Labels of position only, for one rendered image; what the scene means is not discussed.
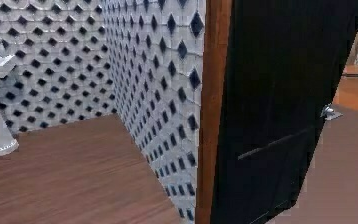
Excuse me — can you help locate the brown wooden door frame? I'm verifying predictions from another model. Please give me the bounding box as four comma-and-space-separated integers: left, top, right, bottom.
194, 0, 235, 224

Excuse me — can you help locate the black room door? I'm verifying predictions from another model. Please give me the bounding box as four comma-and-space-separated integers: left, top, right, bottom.
209, 0, 358, 224

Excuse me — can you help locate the silver door handle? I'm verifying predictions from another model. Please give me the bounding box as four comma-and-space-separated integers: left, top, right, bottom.
320, 103, 344, 122

